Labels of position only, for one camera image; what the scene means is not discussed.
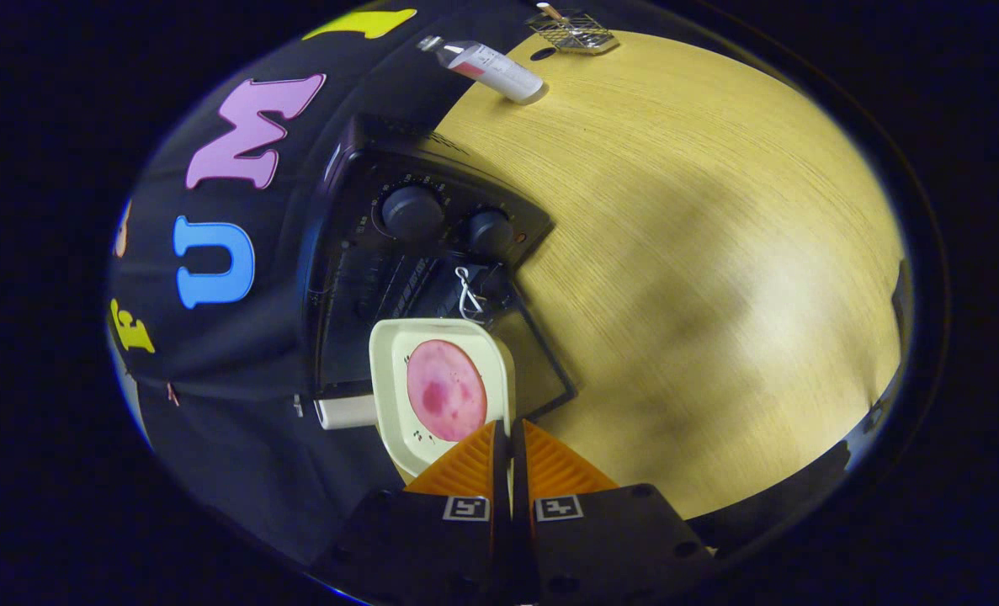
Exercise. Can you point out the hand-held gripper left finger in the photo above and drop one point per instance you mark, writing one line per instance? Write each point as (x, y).
(432, 547)

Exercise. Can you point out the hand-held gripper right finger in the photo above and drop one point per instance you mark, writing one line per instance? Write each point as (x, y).
(600, 539)

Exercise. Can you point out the cream square food tray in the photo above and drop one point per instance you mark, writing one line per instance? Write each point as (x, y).
(390, 404)

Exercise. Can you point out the pink ham slice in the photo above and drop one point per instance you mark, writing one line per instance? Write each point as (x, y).
(447, 391)

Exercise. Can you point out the black toaster oven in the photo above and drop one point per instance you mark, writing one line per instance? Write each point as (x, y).
(356, 269)

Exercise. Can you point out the white bread toaster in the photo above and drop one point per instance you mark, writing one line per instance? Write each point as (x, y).
(346, 412)

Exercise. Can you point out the silver clip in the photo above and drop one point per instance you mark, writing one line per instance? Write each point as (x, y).
(297, 406)

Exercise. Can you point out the black backdrop cloth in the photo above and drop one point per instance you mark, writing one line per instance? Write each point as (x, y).
(238, 345)

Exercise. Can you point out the pink clip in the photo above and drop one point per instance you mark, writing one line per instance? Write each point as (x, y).
(172, 394)

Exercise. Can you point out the clear plastic bottle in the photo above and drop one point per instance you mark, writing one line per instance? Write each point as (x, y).
(499, 71)

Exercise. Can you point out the wooden stick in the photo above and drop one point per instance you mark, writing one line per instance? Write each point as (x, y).
(549, 11)

